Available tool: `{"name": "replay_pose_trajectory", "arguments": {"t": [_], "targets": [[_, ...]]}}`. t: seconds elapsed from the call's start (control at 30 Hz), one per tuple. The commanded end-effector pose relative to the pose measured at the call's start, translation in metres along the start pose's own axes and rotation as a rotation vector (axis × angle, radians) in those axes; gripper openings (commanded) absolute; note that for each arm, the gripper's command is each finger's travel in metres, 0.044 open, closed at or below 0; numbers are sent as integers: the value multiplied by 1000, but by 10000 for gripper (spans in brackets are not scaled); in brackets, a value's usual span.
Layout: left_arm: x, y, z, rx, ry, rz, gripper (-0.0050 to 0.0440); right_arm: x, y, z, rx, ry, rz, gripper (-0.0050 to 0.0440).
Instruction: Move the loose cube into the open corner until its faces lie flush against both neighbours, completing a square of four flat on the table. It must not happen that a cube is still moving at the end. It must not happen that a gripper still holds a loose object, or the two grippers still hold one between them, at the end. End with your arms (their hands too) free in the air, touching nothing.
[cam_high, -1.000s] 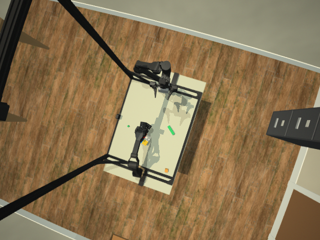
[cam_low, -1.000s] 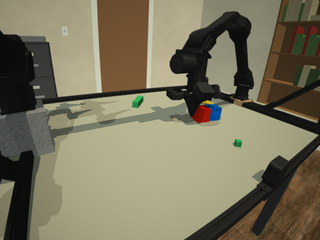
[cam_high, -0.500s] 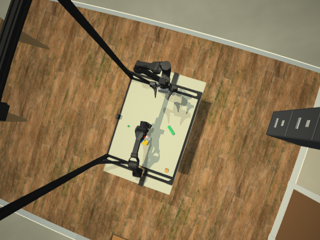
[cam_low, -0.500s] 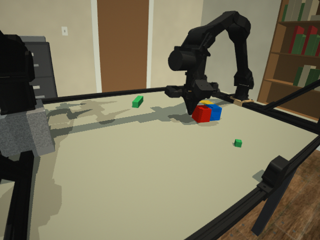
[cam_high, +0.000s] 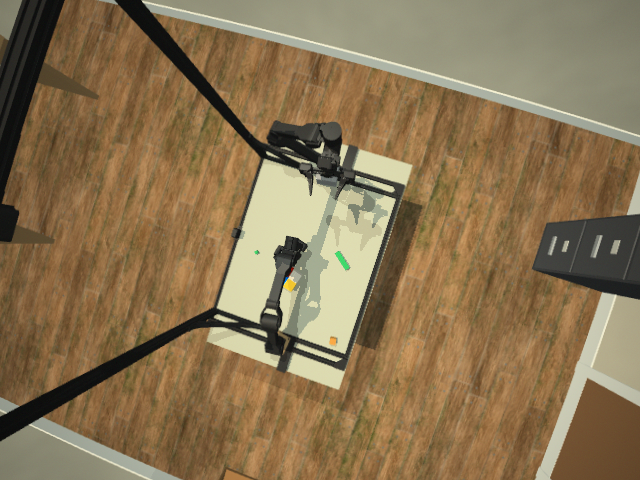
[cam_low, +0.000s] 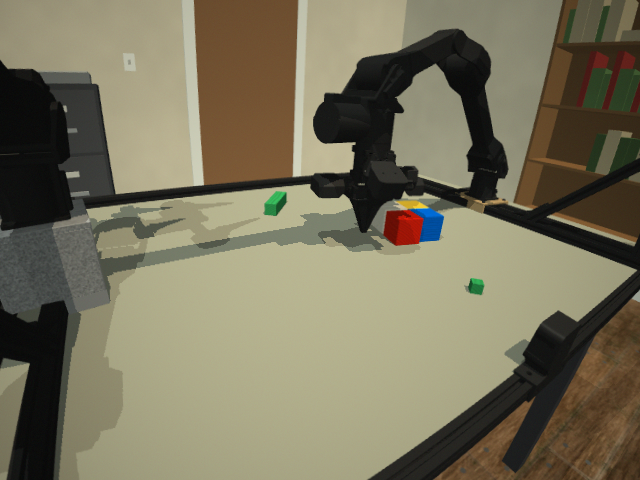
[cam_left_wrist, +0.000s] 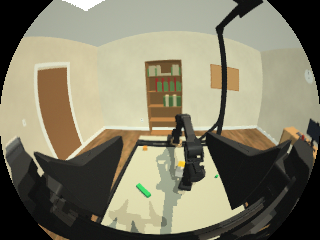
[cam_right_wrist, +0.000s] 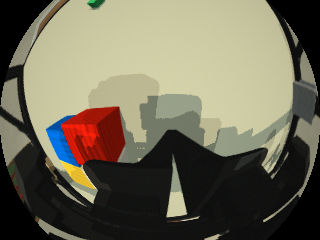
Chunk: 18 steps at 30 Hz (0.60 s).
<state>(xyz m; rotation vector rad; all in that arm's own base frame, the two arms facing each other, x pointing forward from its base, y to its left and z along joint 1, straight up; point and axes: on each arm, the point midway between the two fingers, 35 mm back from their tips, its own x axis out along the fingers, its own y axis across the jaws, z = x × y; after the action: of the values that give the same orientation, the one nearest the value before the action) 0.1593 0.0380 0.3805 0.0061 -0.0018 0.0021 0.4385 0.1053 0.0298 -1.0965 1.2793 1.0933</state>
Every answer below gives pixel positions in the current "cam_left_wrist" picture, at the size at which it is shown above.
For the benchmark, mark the white cube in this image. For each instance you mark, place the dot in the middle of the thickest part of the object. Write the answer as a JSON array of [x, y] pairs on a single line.
[[179, 171]]

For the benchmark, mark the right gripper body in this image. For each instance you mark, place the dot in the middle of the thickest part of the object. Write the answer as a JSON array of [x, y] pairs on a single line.
[[185, 185]]

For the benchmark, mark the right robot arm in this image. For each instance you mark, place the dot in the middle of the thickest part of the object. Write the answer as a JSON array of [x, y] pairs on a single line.
[[192, 147]]

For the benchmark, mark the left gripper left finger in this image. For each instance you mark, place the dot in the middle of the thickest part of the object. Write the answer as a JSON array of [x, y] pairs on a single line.
[[88, 177]]

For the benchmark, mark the yellow cube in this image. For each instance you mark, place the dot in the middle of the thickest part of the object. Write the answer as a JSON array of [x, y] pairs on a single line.
[[181, 163]]

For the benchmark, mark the green rectangular bar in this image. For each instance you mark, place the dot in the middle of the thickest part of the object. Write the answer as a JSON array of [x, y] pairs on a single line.
[[143, 190]]

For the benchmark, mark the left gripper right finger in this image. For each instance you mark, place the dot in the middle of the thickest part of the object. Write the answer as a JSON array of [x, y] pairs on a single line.
[[242, 168]]

